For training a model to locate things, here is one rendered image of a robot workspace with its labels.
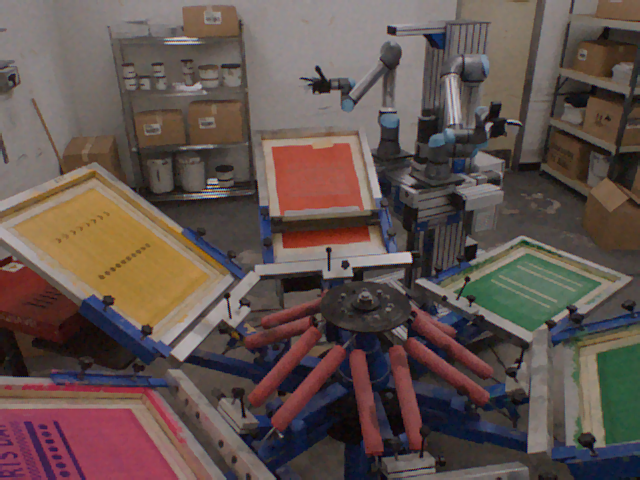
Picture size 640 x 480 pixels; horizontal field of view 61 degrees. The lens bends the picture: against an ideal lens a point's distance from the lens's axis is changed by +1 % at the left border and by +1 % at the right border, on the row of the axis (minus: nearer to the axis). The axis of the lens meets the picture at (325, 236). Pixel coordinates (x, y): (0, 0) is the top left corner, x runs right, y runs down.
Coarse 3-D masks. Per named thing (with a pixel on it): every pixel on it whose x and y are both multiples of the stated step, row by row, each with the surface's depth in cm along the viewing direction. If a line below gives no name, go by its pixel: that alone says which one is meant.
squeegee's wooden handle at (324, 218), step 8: (288, 216) 240; (296, 216) 240; (304, 216) 240; (312, 216) 241; (320, 216) 241; (328, 216) 242; (336, 216) 242; (344, 216) 243; (352, 216) 243; (360, 216) 244; (368, 216) 245; (288, 224) 241; (296, 224) 242; (304, 224) 243; (312, 224) 244; (320, 224) 245; (328, 224) 246; (336, 224) 247
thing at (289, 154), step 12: (276, 156) 271; (288, 156) 272; (300, 156) 272; (312, 156) 273; (276, 168) 267; (276, 180) 263; (288, 204) 256; (300, 204) 257; (312, 204) 257; (288, 240) 245; (300, 240) 246; (312, 240) 247; (324, 240) 247
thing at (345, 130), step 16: (288, 128) 277; (304, 128) 278; (320, 128) 279; (336, 128) 280; (352, 128) 281; (256, 144) 270; (368, 144) 276; (256, 160) 264; (368, 160) 270; (368, 176) 266; (288, 256) 237; (304, 256) 238; (320, 256) 238; (336, 256) 239; (352, 256) 240
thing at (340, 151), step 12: (336, 144) 279; (348, 144) 279; (324, 156) 274; (336, 156) 274; (348, 156) 275; (348, 168) 271; (348, 180) 267; (360, 192) 263; (324, 204) 258; (336, 204) 258; (348, 204) 259; (360, 204) 260; (336, 228) 251; (348, 228) 252; (360, 228) 252; (336, 240) 248; (348, 240) 248; (360, 240) 249
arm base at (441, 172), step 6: (432, 162) 292; (438, 162) 290; (444, 162) 290; (426, 168) 296; (432, 168) 292; (438, 168) 291; (444, 168) 291; (426, 174) 295; (432, 174) 293; (438, 174) 292; (444, 174) 292; (450, 174) 295; (438, 180) 293
